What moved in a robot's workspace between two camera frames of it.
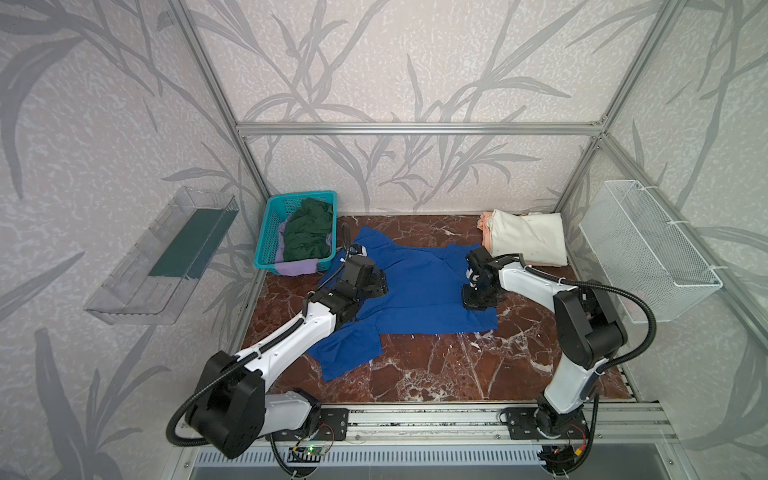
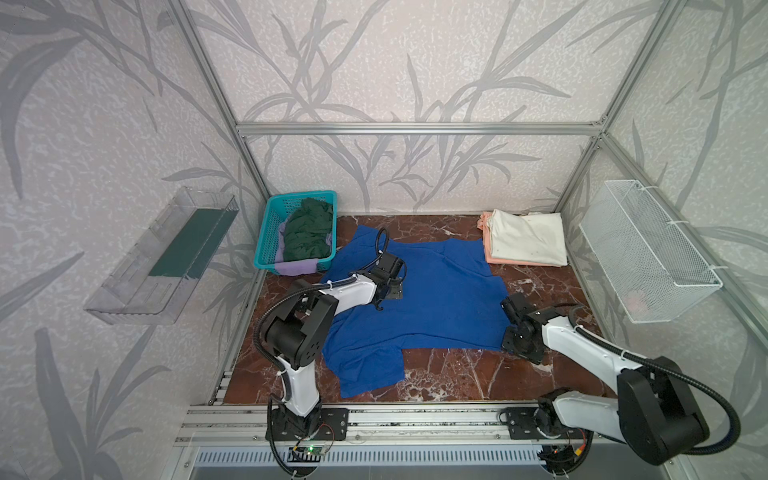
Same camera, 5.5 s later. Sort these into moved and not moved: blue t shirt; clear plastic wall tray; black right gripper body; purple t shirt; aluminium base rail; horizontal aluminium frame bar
Moved: blue t shirt; black right gripper body
Not moved: horizontal aluminium frame bar; clear plastic wall tray; aluminium base rail; purple t shirt
